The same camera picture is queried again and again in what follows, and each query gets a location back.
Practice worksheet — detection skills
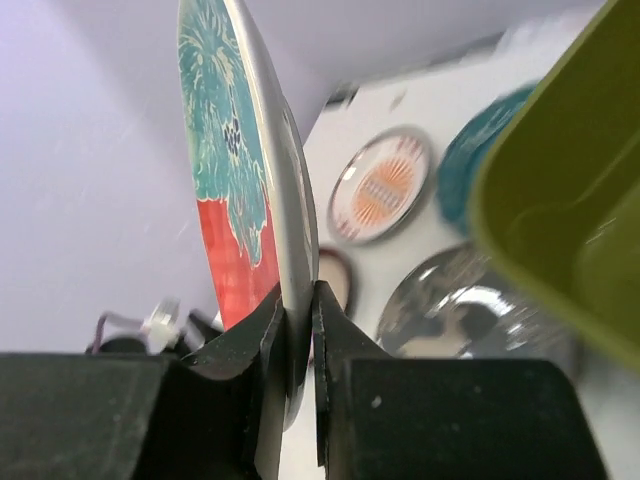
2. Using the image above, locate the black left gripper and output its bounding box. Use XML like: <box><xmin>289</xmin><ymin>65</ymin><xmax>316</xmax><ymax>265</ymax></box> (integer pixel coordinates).
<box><xmin>99</xmin><ymin>309</ymin><xmax>224</xmax><ymax>356</ymax></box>

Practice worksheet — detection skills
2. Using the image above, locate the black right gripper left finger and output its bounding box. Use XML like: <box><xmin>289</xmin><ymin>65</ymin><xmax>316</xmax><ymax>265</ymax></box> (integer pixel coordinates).
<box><xmin>1</xmin><ymin>290</ymin><xmax>285</xmax><ymax>479</ymax></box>

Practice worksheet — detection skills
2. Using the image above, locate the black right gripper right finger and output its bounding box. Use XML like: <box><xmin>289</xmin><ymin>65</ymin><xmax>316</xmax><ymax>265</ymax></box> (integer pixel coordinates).
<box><xmin>311</xmin><ymin>281</ymin><xmax>608</xmax><ymax>479</ymax></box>

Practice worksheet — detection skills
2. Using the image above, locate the red teal floral plate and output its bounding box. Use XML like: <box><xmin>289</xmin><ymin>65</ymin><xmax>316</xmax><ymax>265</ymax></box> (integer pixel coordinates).
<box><xmin>177</xmin><ymin>1</ymin><xmax>319</xmax><ymax>425</ymax></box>

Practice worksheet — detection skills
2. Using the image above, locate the grey deer plate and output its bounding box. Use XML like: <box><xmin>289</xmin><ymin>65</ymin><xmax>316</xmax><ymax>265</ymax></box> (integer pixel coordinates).
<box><xmin>375</xmin><ymin>242</ymin><xmax>582</xmax><ymax>379</ymax></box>

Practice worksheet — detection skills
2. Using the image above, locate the red rimmed beige plate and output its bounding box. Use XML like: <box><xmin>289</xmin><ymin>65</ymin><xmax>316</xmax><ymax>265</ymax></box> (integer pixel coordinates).
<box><xmin>318</xmin><ymin>247</ymin><xmax>357</xmax><ymax>317</ymax></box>

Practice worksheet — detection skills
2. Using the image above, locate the olive green plastic bin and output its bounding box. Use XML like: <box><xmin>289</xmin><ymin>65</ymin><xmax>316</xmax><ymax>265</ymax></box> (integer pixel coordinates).
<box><xmin>470</xmin><ymin>1</ymin><xmax>639</xmax><ymax>369</ymax></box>

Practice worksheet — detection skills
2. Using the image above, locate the orange sunburst plate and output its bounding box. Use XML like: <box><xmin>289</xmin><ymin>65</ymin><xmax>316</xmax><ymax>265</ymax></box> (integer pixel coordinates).
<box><xmin>327</xmin><ymin>124</ymin><xmax>436</xmax><ymax>245</ymax></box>

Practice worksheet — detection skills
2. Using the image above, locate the teal scalloped plate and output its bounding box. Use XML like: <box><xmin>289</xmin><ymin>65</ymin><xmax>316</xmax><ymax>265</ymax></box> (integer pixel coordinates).
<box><xmin>436</xmin><ymin>82</ymin><xmax>537</xmax><ymax>237</ymax></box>

